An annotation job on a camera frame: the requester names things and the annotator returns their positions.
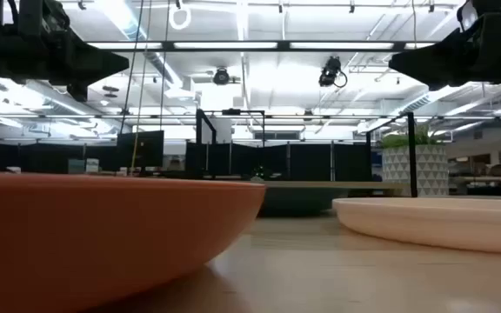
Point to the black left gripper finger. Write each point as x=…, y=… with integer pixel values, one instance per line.
x=78, y=91
x=94, y=64

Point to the beige plate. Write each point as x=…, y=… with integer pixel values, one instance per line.
x=442, y=226

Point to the orange plate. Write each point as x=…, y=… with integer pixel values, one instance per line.
x=102, y=239

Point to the blue plate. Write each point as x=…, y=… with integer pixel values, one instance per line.
x=296, y=202

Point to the green succulent plant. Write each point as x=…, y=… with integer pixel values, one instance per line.
x=396, y=140

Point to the black overhead light bar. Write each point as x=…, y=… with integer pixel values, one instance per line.
x=169, y=45

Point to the white triangle pattern planter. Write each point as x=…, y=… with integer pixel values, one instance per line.
x=431, y=171

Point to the white bin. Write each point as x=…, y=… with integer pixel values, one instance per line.
x=13, y=170

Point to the background wooden desk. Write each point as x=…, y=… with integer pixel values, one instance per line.
x=494, y=178

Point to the black partition panels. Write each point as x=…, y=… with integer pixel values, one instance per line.
x=311, y=161

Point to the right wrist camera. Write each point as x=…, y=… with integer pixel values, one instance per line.
x=467, y=15

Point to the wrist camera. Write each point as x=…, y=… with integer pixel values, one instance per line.
x=55, y=15
x=467, y=15

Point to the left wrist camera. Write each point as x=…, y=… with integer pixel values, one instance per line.
x=55, y=15

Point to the black frame wooden shelf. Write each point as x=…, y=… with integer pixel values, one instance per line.
x=412, y=152

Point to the round black mounted camera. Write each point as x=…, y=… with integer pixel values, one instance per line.
x=221, y=77

